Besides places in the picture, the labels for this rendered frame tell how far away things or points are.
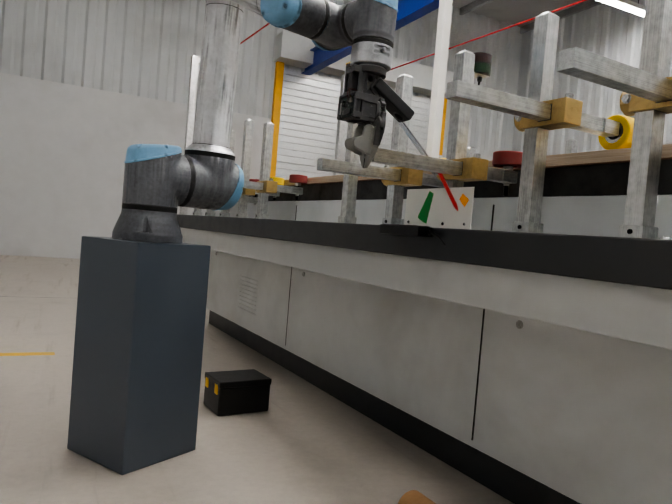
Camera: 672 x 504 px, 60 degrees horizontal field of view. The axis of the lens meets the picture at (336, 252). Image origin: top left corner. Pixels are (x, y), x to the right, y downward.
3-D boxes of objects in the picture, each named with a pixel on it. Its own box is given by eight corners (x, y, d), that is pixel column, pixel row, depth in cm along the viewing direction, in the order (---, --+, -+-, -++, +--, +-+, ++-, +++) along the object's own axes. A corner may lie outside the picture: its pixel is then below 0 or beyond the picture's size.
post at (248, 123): (239, 220, 273) (247, 118, 272) (236, 220, 276) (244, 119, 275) (246, 220, 275) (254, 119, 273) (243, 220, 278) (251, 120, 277)
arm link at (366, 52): (378, 58, 132) (403, 48, 124) (376, 79, 132) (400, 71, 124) (344, 48, 128) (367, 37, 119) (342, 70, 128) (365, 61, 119)
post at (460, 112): (447, 244, 143) (465, 48, 141) (438, 243, 146) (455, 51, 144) (458, 244, 145) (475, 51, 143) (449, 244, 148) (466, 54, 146)
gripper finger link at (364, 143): (346, 164, 125) (351, 122, 125) (369, 169, 128) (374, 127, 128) (353, 163, 122) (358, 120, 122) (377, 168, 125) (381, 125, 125)
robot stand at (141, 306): (121, 475, 149) (138, 242, 147) (66, 448, 163) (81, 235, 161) (195, 450, 170) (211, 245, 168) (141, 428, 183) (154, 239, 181)
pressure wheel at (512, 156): (505, 194, 143) (510, 147, 143) (482, 194, 150) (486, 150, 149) (528, 197, 147) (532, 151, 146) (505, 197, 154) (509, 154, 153)
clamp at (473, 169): (471, 178, 136) (473, 156, 136) (434, 180, 148) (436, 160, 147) (489, 181, 139) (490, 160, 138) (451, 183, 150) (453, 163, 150)
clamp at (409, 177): (405, 183, 157) (407, 165, 157) (378, 185, 169) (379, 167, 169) (423, 186, 160) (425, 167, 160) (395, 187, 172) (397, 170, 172)
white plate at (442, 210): (468, 229, 135) (472, 186, 135) (403, 226, 158) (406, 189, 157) (470, 229, 136) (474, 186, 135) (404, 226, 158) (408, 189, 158)
